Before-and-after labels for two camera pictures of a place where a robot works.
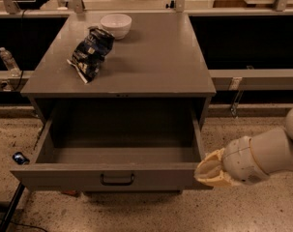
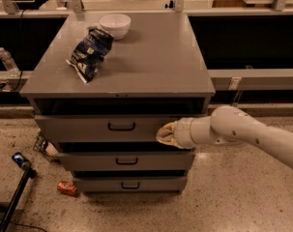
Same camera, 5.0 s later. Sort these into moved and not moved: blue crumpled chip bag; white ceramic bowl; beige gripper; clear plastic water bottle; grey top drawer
Moved: beige gripper; grey top drawer
Not moved: blue crumpled chip bag; white ceramic bowl; clear plastic water bottle
